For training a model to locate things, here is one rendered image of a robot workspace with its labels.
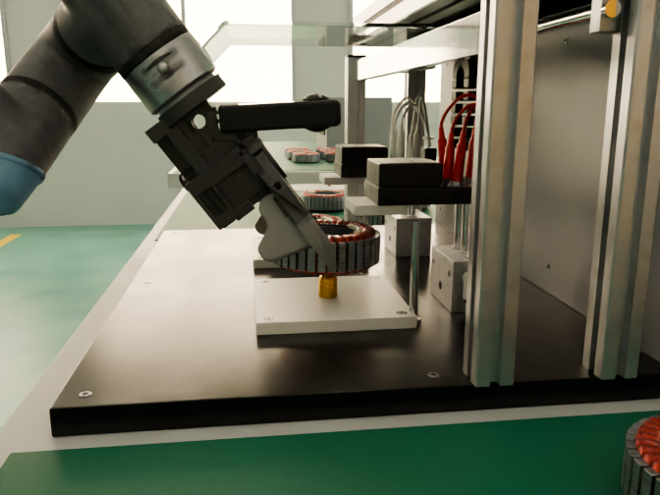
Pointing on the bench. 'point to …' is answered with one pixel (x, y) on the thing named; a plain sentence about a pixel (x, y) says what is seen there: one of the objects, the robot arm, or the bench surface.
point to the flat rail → (424, 50)
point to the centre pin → (327, 286)
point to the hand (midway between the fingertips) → (330, 247)
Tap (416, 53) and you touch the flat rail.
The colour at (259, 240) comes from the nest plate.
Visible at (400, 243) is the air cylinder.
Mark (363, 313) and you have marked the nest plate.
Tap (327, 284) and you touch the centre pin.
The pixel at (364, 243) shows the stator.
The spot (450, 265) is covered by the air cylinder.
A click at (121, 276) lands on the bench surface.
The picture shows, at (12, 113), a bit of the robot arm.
